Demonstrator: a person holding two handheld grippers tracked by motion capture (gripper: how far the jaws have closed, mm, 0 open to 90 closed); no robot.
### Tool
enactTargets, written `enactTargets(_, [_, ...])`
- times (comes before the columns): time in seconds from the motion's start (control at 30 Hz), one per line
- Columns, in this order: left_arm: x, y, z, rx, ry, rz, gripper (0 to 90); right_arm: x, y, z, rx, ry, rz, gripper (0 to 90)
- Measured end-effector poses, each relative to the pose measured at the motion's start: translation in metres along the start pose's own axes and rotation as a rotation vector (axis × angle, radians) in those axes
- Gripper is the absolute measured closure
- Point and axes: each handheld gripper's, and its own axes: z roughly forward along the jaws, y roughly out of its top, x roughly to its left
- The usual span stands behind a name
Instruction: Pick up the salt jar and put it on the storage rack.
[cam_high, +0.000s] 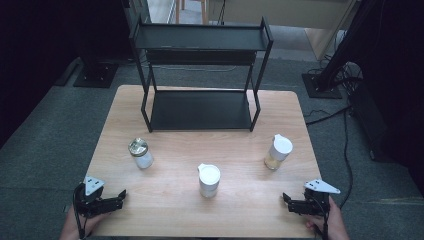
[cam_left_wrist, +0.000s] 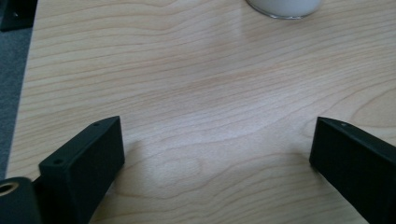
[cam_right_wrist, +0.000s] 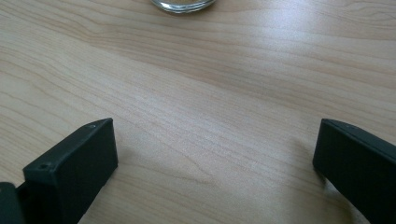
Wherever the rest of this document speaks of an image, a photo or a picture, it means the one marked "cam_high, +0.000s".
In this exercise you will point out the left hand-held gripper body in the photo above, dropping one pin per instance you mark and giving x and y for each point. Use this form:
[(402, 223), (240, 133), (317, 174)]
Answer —
[(92, 186)]

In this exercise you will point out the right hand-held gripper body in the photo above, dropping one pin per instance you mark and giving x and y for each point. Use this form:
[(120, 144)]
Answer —
[(316, 196)]

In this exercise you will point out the white-lid jar with yellow contents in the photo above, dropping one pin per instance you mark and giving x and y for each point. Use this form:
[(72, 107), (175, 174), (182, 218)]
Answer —
[(281, 146)]

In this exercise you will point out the white-lid jar with white powder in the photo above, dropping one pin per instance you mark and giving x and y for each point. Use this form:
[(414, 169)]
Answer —
[(209, 175)]

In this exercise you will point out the black metal two-tier rack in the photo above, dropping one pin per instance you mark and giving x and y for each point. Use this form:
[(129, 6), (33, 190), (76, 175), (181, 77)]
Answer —
[(200, 110)]

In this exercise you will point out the person's right hand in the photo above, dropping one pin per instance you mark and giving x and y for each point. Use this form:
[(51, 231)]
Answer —
[(335, 223)]

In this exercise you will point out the person's left hand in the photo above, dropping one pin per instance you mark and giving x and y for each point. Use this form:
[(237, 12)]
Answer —
[(71, 226)]

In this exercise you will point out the glass jar with metal lid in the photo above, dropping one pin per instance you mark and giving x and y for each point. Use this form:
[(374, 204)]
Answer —
[(138, 147)]

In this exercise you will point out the black equipment box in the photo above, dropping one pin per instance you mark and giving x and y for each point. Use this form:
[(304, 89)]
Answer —
[(370, 123)]

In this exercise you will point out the black stand with square base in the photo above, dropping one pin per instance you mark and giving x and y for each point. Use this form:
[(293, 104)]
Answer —
[(96, 75)]

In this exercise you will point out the black slanted stand with base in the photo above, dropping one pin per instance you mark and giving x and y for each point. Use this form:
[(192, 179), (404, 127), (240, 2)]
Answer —
[(336, 63)]

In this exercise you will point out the light wooden cabinet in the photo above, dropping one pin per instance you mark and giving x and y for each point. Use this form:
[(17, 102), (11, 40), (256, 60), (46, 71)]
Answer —
[(286, 13)]

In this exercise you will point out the wooden stool legs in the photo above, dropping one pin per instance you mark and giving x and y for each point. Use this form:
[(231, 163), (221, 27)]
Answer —
[(178, 10)]

